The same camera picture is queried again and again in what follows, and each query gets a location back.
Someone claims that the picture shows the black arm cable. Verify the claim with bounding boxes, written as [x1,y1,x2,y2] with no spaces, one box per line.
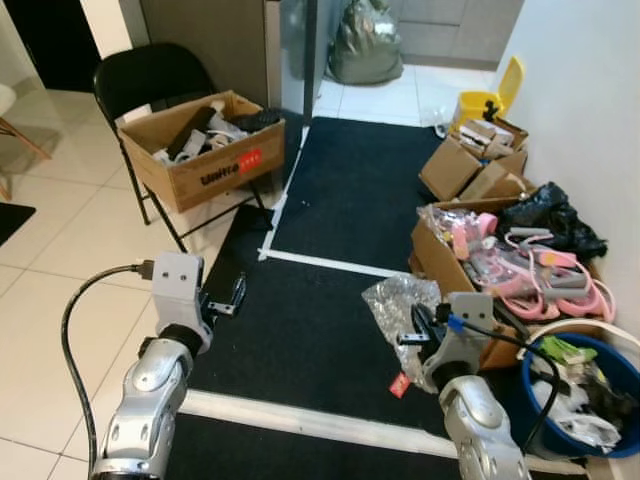
[60,260,156,476]
[448,315,563,459]

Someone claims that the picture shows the pink handheld gripper tool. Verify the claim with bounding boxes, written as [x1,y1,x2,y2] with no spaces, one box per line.
[450,215,499,261]
[505,228,581,271]
[520,270,613,323]

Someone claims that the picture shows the white plastic bag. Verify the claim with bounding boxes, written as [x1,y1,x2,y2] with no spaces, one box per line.
[545,380,621,451]

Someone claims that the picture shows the white chair with wooden legs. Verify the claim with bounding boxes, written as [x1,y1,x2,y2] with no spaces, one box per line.
[0,83,53,201]

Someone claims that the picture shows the small black floor mat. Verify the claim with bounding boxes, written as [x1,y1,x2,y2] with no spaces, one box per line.
[0,202,37,248]

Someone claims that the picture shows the blue rubbish bin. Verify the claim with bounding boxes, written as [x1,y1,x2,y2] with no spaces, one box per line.
[518,322,640,461]

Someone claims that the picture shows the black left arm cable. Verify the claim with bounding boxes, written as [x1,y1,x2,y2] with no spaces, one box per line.
[60,260,156,476]

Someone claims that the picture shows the green packet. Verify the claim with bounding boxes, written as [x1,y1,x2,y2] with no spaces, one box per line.
[538,336,589,366]

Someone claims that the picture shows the black plastic bag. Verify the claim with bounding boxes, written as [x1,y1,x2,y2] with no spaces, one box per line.
[497,181,609,263]

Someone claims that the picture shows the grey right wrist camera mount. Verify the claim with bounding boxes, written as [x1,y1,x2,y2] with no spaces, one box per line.
[425,292,498,391]

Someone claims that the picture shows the black folding chair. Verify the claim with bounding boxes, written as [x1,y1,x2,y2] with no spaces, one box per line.
[93,42,293,253]

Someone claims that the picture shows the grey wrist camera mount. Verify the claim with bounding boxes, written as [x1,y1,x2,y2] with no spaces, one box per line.
[425,292,498,391]
[148,252,214,331]

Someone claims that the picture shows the yellow lidded bin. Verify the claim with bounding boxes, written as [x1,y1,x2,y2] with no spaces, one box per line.
[455,56,527,129]

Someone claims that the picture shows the cardboard box with red label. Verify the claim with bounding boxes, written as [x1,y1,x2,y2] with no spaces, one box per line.
[117,90,287,214]

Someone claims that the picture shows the small open cardboard box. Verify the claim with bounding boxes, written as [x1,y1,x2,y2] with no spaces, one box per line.
[418,115,533,203]

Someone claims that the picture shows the large open cardboard box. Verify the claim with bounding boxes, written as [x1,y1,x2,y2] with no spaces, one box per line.
[408,197,613,373]

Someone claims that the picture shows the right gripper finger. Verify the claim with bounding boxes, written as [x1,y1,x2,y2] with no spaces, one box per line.
[398,303,433,349]

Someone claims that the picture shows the black floor carpet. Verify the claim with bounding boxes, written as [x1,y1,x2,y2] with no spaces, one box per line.
[270,117,471,279]
[160,413,601,480]
[185,205,546,441]

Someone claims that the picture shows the clear plastic bag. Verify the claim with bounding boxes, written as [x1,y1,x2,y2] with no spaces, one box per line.
[362,275,443,366]

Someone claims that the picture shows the grey full rubbish bag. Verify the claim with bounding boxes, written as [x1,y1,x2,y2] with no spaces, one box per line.
[328,0,405,86]

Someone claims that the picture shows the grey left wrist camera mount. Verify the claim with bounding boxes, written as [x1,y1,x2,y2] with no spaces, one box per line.
[148,252,214,331]

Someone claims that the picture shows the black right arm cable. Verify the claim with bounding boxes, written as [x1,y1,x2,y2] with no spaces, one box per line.
[448,315,563,459]

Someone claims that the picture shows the long black device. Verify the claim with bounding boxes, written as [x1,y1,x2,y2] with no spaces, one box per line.
[178,105,218,161]

